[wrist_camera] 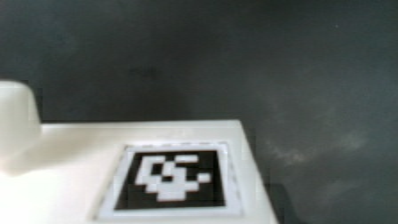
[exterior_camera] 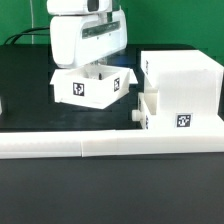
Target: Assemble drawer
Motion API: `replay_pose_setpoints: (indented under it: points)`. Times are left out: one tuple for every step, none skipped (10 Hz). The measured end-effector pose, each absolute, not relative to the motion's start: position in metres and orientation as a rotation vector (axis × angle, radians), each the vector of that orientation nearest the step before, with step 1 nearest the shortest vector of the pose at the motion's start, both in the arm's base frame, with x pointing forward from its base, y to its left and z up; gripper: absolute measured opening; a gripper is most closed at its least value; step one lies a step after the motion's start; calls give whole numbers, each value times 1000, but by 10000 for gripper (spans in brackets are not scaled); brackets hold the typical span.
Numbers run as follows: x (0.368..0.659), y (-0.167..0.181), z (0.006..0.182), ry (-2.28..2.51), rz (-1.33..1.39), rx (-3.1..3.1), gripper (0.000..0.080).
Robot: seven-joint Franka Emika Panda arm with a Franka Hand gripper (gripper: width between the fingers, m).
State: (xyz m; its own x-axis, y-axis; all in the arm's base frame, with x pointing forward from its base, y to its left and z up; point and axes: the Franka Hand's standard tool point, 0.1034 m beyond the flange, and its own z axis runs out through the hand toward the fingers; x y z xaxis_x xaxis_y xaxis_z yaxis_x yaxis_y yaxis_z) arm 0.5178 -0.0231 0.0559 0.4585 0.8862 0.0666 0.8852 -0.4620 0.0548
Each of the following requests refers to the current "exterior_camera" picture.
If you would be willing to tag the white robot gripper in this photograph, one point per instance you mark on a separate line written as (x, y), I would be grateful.
(80, 40)

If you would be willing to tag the white drawer one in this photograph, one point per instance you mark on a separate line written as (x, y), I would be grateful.
(146, 111)
(90, 86)

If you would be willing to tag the white drawer front one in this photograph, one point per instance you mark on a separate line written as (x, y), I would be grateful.
(146, 111)

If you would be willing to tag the white drawer cabinet box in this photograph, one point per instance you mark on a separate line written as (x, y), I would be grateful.
(182, 88)

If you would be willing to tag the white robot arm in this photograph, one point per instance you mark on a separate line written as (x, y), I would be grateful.
(83, 8)

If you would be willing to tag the fiducial marker sheet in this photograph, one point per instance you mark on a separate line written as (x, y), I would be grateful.
(132, 77)

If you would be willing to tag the white L-shaped fence wall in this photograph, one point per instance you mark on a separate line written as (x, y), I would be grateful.
(108, 143)

